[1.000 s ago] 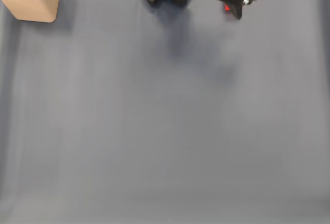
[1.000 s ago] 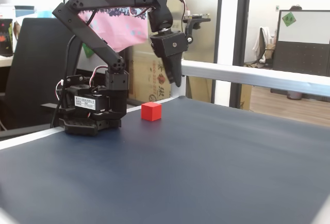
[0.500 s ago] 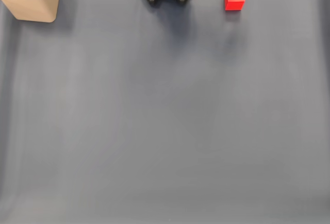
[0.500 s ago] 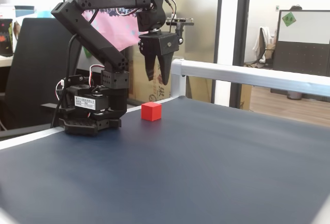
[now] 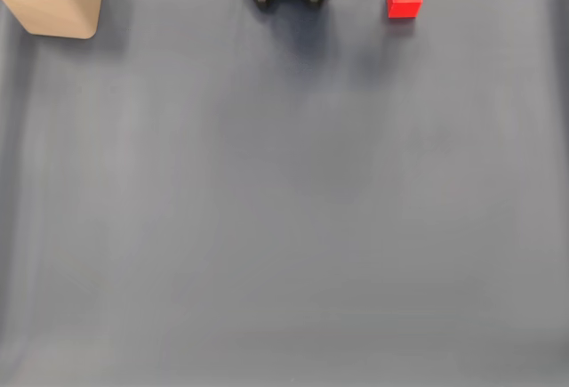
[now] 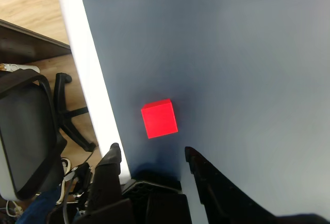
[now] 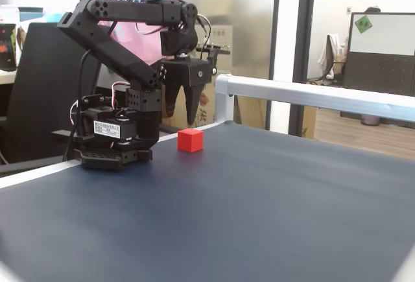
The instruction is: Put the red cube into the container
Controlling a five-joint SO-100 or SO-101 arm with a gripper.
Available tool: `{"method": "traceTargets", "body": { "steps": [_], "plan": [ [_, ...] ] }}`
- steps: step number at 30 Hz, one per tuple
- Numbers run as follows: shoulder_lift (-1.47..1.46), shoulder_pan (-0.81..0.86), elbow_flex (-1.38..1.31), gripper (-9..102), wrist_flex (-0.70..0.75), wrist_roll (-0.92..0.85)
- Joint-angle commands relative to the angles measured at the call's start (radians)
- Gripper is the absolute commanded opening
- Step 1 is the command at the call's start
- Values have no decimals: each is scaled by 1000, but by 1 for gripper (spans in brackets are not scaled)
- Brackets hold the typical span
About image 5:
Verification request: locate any tan metal container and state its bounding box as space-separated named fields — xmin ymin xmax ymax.
xmin=0 ymin=0 xmax=106 ymax=41

